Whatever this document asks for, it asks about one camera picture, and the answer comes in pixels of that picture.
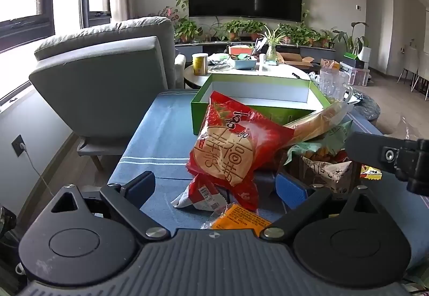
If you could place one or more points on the green snack bag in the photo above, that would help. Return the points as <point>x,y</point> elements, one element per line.
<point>335,140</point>

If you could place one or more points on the green cardboard box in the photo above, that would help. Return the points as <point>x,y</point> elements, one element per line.
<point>254,91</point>

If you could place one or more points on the long yellow bread packet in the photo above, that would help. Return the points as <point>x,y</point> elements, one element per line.
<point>318,125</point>

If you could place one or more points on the dark television cabinet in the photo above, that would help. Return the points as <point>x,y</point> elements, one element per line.
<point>214,47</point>

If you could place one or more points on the dark stone coffee table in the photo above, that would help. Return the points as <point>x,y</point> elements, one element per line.
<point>367,108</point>

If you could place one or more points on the red decorative plant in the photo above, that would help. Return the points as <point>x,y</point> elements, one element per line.
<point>169,12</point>

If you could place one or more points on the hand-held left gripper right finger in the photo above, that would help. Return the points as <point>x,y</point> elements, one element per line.
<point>290,192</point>

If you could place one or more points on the grey sofa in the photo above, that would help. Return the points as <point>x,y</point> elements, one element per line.
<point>100,81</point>

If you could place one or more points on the small yellow snack packet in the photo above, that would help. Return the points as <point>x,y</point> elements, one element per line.
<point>372,173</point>

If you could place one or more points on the row of potted plants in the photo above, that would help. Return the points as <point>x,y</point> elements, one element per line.
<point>234,27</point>

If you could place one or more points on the clear storage box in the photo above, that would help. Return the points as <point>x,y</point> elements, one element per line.
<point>357,76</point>

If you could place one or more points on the green topped black box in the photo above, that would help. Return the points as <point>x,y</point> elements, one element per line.
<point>353,59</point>

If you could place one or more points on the clear plastic bag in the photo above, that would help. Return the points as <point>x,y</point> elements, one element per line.
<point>405,130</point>

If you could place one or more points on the white dining chair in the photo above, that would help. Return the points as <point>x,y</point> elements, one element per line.
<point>423,68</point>
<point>407,61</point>

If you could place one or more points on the red round-cake snack bag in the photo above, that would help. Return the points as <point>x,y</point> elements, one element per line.
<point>221,155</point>

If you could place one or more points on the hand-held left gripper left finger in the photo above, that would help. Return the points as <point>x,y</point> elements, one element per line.
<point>144,186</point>

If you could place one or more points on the blue striped tablecloth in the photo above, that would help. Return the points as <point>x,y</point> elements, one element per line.
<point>161,135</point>

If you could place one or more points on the open cardboard box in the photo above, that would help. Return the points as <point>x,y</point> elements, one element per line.
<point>298,61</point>

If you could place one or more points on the light blue tray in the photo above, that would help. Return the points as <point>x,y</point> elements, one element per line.
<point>243,64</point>

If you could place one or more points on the orange paper bag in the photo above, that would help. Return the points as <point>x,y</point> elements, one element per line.
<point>330,64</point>

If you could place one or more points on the spider plant in glass vase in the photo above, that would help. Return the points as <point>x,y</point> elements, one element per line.
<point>271,52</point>

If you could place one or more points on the orange snack packet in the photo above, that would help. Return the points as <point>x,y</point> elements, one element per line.
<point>238,219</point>

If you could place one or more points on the yellow can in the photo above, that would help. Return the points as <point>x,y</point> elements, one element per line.
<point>200,64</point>

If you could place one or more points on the large plant in white pot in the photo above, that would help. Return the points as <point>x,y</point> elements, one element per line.
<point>363,52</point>

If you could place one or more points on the clear glass pitcher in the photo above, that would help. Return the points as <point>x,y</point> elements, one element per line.
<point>331,84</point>

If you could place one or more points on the wall socket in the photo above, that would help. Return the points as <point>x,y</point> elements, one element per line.
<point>17,146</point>

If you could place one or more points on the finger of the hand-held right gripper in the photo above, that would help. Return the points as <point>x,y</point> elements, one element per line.
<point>368,150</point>

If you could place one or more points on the white printed snack bag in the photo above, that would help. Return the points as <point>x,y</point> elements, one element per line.
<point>328,172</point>

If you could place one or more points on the round white coffee table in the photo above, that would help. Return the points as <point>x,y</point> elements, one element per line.
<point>285,73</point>

